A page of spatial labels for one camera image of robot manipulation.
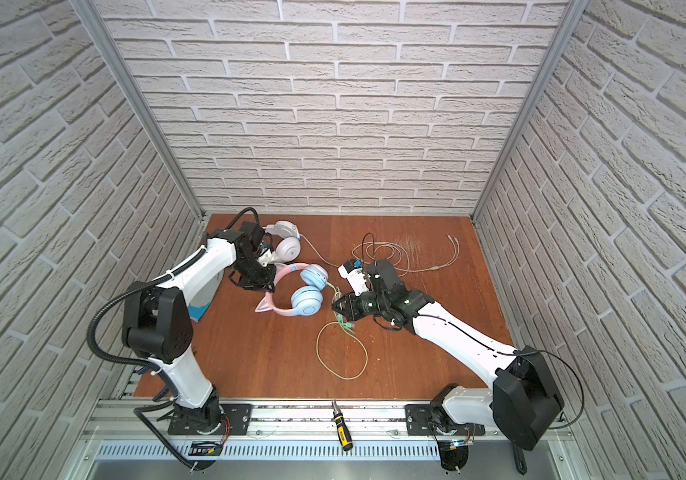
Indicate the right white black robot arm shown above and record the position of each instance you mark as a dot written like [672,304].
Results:
[523,399]

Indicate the small black electronics board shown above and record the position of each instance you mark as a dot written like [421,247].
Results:
[206,449]

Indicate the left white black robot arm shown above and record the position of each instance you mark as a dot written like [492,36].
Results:
[158,324]

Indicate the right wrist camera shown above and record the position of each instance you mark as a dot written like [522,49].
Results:
[353,272]

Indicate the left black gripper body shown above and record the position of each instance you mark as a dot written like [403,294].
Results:
[259,275]

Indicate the yellow black screwdriver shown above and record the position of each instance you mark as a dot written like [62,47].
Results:
[343,432]

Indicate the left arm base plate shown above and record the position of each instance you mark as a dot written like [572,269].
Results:
[211,420]

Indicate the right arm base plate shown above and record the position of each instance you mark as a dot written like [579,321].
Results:
[428,420]

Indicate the red pipe wrench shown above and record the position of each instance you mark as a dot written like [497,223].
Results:
[520,460]

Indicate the aluminium frame rail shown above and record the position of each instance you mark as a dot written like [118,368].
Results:
[282,419]

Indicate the white headphones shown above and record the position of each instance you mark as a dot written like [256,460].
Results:
[288,248]

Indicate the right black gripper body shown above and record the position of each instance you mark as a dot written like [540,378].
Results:
[369,305]

